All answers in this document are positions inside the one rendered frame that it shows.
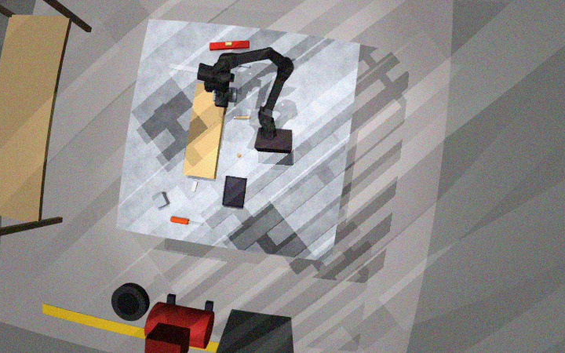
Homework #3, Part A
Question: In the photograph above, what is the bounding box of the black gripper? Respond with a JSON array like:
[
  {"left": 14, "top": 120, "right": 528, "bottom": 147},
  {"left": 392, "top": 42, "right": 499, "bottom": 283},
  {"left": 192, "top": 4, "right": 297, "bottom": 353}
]
[{"left": 214, "top": 82, "right": 229, "bottom": 108}]

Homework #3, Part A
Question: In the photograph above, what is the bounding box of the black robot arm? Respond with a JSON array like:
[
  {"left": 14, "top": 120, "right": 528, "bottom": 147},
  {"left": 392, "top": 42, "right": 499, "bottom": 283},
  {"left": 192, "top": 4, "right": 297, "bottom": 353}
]
[{"left": 197, "top": 47, "right": 294, "bottom": 140}]

